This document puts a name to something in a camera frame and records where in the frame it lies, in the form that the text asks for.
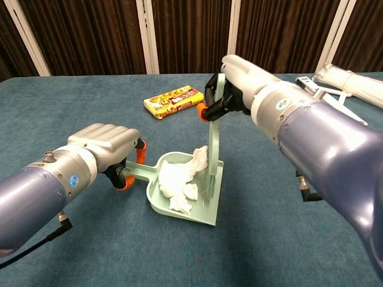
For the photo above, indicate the yellow red snack box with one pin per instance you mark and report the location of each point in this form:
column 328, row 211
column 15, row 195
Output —
column 170, row 103

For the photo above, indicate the mint green hand broom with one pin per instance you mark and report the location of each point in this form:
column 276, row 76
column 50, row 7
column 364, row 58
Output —
column 214, row 149

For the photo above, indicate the blue felt table cover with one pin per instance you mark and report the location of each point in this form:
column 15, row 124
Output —
column 119, row 254

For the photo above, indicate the white folding plastic stand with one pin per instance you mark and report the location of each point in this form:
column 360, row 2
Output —
column 306, row 83

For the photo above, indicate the mint green plastic dustpan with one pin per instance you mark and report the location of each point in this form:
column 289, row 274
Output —
column 218, row 209

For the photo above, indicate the dark brown pleated curtain panel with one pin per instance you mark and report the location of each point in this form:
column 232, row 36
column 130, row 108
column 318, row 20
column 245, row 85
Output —
column 365, row 36
column 191, row 36
column 89, row 36
column 284, row 36
column 9, row 45

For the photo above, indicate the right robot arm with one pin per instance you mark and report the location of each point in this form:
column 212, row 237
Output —
column 329, row 149

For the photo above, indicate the small white paper scrap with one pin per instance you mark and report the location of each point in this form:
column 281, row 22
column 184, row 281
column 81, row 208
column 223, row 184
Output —
column 179, row 204

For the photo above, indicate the clear bag of white ties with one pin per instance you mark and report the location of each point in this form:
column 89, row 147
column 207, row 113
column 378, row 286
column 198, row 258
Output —
column 359, row 83

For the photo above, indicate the large white tissue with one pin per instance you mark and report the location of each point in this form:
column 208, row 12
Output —
column 176, row 176

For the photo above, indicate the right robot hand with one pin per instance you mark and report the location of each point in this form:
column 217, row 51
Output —
column 242, row 77

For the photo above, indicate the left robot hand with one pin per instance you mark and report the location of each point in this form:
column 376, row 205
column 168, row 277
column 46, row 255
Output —
column 107, row 137

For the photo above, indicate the white screen frame post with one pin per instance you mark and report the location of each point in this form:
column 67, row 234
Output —
column 148, row 45
column 332, row 45
column 30, row 45
column 233, row 30

